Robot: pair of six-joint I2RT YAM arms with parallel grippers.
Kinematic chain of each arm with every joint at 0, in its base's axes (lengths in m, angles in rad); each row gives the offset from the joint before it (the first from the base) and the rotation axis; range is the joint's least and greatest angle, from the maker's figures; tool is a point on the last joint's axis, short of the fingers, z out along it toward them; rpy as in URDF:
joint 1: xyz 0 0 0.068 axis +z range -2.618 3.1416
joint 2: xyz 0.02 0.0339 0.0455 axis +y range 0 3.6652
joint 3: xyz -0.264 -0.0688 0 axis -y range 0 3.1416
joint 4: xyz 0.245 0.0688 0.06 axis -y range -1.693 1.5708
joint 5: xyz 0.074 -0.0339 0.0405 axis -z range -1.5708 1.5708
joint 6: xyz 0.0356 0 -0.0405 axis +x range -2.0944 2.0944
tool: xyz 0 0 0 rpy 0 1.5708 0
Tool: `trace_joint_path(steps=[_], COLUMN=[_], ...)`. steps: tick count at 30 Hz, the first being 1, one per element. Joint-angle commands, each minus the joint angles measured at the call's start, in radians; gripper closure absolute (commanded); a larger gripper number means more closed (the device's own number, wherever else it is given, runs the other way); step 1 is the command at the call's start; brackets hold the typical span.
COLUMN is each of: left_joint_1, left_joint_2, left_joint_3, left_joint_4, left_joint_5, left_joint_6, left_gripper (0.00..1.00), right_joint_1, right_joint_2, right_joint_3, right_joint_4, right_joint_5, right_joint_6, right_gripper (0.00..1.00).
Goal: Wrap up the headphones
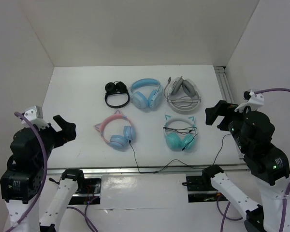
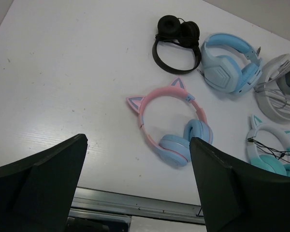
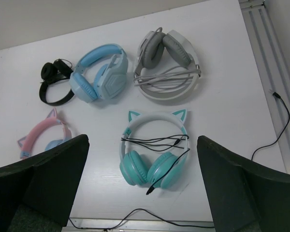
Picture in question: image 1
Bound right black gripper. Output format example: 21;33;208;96
203;98;249;151

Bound pink blue cat-ear headphones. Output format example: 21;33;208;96
94;110;229;174

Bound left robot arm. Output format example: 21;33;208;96
0;112;86;232

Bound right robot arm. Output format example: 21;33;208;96
201;100;290;232

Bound teal cat-ear headphones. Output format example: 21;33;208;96
163;115;198;153

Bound small black headphones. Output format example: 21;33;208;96
104;81;130;109

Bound light blue headphones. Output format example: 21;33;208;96
130;77;164;111

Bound white grey gaming headset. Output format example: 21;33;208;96
163;76;201;115

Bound aluminium rail right side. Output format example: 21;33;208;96
214;65;245;159

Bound aluminium rail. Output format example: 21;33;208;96
47;161;249;175
214;65;245;159

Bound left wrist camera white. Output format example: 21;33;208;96
22;105;51;131

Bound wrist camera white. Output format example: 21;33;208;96
22;105;51;131
234;89;264;113

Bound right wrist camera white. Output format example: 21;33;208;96
234;89;264;113

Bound aluminium rail front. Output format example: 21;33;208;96
47;161;249;175

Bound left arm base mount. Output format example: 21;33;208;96
69;177;102;205

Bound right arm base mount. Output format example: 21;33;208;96
182;176;226;203

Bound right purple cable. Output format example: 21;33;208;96
216;87;290;232

